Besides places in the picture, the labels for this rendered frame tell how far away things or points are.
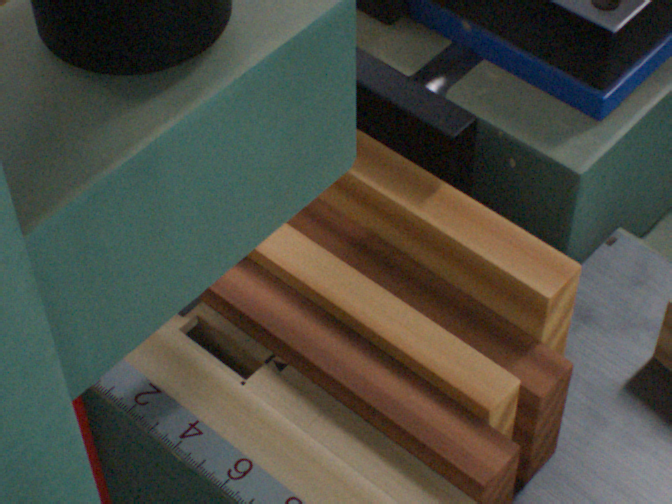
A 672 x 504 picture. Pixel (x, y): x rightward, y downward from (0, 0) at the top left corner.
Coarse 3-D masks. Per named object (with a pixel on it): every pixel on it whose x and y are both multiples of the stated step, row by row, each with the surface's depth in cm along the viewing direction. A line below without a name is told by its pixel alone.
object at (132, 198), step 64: (256, 0) 36; (320, 0) 36; (0, 64) 34; (64, 64) 34; (192, 64) 34; (256, 64) 35; (320, 64) 37; (0, 128) 33; (64, 128) 33; (128, 128) 33; (192, 128) 34; (256, 128) 36; (320, 128) 38; (64, 192) 32; (128, 192) 33; (192, 192) 35; (256, 192) 38; (320, 192) 41; (64, 256) 32; (128, 256) 34; (192, 256) 37; (64, 320) 34; (128, 320) 36
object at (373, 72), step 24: (360, 48) 46; (456, 48) 51; (360, 72) 45; (384, 72) 45; (432, 72) 50; (456, 72) 50; (360, 96) 45; (384, 96) 44; (408, 96) 44; (432, 96) 44; (360, 120) 46; (384, 120) 45; (408, 120) 44; (432, 120) 44; (456, 120) 44; (384, 144) 46; (408, 144) 45; (432, 144) 44; (456, 144) 43; (432, 168) 45; (456, 168) 44
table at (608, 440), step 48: (624, 240) 53; (624, 288) 51; (576, 336) 50; (624, 336) 50; (576, 384) 48; (624, 384) 48; (576, 432) 47; (624, 432) 47; (576, 480) 46; (624, 480) 46
